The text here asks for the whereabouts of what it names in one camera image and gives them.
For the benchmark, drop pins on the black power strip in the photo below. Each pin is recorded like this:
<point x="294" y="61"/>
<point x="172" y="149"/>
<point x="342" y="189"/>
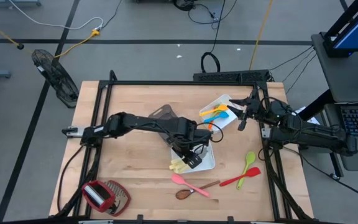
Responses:
<point x="228" y="76"/>

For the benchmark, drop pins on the black floor puck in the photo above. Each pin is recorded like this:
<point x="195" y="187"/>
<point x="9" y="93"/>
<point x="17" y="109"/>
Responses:
<point x="20" y="46"/>

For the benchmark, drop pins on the brown wooden spoon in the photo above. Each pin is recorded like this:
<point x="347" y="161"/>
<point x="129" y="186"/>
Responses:
<point x="182" y="194"/>

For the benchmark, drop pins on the red steel box grater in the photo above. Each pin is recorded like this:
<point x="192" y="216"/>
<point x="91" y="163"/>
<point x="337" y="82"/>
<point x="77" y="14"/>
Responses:
<point x="104" y="197"/>

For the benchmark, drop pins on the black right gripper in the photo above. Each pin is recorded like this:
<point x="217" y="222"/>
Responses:
<point x="258" y="109"/>

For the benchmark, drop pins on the red silicone spatula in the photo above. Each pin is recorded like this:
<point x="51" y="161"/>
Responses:
<point x="252" y="172"/>

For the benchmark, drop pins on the black floor fan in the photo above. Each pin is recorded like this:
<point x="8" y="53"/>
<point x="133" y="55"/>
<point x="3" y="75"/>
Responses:
<point x="57" y="81"/>

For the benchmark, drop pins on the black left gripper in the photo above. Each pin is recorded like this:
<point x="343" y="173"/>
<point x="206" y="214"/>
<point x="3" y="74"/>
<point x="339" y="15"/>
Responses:
<point x="194" y="138"/>

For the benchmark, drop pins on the grey translucent plastic bin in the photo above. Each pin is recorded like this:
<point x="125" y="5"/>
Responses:
<point x="163" y="112"/>

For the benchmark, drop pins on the pink silicone spoon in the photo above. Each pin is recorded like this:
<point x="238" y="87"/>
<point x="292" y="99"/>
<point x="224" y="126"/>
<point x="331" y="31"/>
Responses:
<point x="178" y="179"/>

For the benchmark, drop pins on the lime green silicone spoon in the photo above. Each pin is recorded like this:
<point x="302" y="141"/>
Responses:
<point x="250" y="157"/>

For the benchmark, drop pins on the white paper sheet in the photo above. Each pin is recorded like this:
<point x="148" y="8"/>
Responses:
<point x="314" y="120"/>

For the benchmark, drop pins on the blue silicone spoon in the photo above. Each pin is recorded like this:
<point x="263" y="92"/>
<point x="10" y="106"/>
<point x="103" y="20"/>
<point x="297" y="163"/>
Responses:
<point x="219" y="115"/>

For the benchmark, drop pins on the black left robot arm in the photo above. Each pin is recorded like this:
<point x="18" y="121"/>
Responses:
<point x="141" y="119"/>

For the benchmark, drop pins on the white plastic bin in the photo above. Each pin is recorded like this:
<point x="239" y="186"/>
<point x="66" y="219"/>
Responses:
<point x="208" y="161"/>
<point x="225" y="124"/>

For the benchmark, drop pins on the black monitor with blue screen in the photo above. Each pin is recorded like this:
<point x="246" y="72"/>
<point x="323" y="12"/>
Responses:
<point x="356" y="31"/>

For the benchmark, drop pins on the yellow silicone spoon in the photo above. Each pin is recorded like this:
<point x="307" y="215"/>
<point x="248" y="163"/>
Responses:
<point x="213" y="110"/>

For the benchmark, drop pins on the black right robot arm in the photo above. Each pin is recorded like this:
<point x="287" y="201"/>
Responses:
<point x="309" y="133"/>

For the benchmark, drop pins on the grey equipment cart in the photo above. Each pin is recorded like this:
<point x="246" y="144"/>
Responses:
<point x="346" y="77"/>

